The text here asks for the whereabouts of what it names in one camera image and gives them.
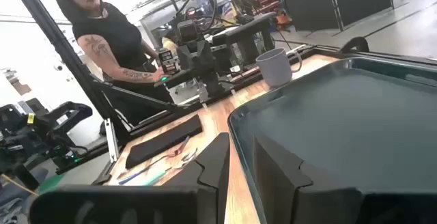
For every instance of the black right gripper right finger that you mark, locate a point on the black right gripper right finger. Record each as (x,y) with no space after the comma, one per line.
(283,190)

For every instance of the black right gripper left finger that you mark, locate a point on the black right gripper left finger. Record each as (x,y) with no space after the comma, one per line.
(215,169)

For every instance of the iridescent metal fork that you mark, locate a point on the iridescent metal fork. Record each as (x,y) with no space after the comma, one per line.
(180,150)

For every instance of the black napkin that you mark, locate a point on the black napkin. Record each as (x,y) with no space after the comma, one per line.
(164,140)

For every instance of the grey mug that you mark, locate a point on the grey mug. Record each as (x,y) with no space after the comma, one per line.
(273,68)

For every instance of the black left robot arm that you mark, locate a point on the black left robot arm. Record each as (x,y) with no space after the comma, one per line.
(246,32)

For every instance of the neighbouring station black robot arm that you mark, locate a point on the neighbouring station black robot arm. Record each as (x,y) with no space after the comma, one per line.
(65,111)

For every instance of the dark green serving tray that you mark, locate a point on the dark green serving tray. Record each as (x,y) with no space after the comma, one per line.
(341,121)

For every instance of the black box with white labels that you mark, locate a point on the black box with white labels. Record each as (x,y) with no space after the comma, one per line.
(167,61)

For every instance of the person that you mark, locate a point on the person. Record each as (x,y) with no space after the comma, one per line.
(116,36)

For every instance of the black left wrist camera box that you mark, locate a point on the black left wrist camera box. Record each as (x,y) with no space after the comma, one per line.
(187,32)

